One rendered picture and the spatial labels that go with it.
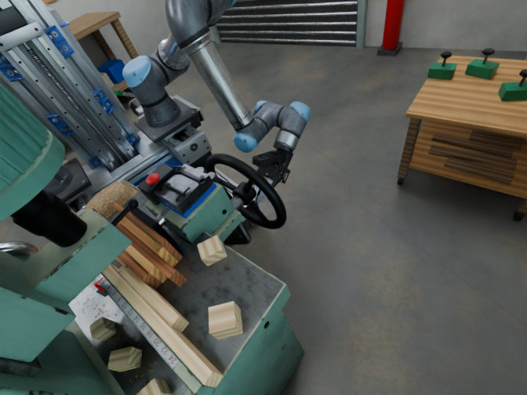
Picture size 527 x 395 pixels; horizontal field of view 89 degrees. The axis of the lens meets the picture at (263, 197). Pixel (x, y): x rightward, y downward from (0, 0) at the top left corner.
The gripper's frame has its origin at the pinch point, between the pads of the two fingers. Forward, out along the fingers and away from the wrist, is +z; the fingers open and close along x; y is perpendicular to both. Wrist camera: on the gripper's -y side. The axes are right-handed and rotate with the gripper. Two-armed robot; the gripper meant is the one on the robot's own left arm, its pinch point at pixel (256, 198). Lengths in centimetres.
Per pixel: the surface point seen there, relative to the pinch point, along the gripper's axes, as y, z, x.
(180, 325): -39, 24, -21
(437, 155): 95, -61, -38
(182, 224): -36.0, 9.8, -8.7
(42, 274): -56, 22, -6
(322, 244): 74, 11, -5
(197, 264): -32.8, 16.2, -14.1
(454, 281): 81, -1, -67
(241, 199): -15.2, 1.4, -4.9
